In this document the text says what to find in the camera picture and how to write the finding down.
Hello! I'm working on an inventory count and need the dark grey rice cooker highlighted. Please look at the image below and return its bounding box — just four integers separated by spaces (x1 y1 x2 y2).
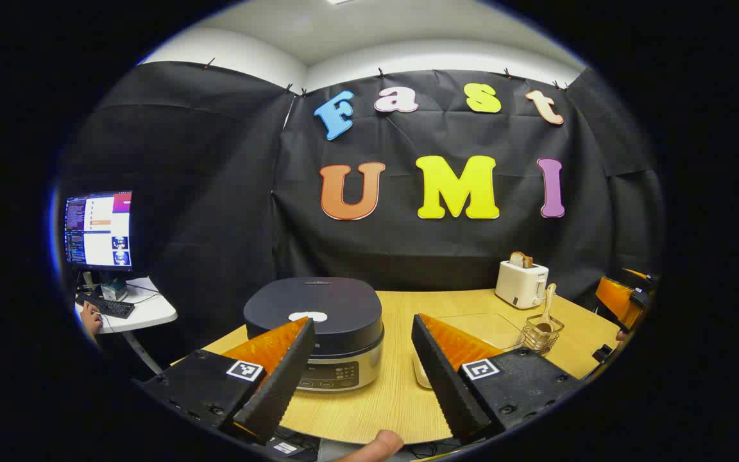
243 277 385 393

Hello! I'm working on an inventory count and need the computer monitor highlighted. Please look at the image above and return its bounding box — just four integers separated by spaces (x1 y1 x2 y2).
64 190 134 271

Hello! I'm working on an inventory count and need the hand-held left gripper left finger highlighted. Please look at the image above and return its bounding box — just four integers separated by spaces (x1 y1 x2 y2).
142 316 316 447

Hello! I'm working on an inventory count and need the white toaster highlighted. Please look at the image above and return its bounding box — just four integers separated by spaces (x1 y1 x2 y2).
495 260 549 310

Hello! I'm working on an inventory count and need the metal wire chopstick holder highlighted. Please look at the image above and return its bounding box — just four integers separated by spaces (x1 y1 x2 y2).
522 314 565 355

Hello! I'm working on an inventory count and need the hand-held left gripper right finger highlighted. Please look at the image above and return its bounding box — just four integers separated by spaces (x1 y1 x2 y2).
411 313 585 443

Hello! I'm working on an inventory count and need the white side table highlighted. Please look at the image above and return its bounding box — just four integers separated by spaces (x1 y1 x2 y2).
74 276 178 376

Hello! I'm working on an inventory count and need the black backdrop cloth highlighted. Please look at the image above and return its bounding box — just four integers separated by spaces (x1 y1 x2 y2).
55 60 665 360

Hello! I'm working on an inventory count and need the black keyboard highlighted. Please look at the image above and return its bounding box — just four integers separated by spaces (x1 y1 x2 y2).
76 293 135 320

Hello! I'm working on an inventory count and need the wooden spoon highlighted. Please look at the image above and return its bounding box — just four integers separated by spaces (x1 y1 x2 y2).
532 283 557 334

